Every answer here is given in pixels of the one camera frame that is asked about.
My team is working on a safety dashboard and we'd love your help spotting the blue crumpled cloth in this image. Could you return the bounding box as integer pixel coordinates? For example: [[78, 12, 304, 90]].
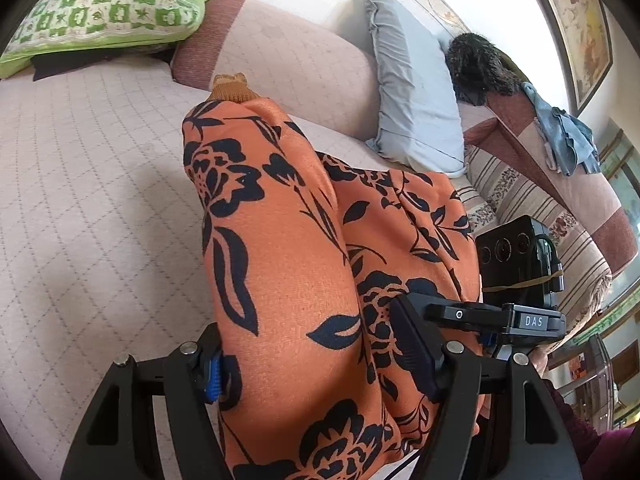
[[521, 81, 601, 177]]

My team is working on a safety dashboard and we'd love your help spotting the framed wall picture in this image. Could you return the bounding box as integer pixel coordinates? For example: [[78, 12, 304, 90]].
[[520, 0, 615, 117]]

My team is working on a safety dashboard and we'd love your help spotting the beige striped cushion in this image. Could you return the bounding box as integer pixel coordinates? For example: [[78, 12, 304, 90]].
[[452, 145, 613, 321]]

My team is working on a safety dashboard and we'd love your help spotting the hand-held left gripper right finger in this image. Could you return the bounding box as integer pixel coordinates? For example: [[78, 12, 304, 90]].
[[390, 295, 583, 480]]

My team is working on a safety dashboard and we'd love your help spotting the green patterned pillow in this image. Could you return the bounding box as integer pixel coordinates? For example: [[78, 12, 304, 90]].
[[0, 0, 228, 79]]

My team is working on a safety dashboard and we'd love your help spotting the thin black cable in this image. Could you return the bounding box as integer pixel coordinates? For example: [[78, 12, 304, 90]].
[[385, 452, 426, 480]]

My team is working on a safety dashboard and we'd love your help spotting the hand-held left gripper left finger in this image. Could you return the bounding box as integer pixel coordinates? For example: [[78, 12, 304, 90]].
[[60, 322, 233, 480]]

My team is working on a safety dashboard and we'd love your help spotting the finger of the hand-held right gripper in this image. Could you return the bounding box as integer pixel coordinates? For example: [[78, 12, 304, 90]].
[[424, 300, 512, 334]]

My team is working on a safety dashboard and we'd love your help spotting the black furry item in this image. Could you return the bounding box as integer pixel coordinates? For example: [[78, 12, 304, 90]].
[[444, 32, 528, 107]]

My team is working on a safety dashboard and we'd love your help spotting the person's right forearm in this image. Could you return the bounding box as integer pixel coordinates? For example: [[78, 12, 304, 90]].
[[542, 377, 621, 480]]

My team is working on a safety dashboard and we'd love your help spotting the light blue pillow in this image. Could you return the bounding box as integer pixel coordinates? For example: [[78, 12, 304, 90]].
[[364, 0, 469, 179]]

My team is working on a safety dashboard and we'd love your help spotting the orange floral garment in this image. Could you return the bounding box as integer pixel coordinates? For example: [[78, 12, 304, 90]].
[[181, 72, 483, 480]]

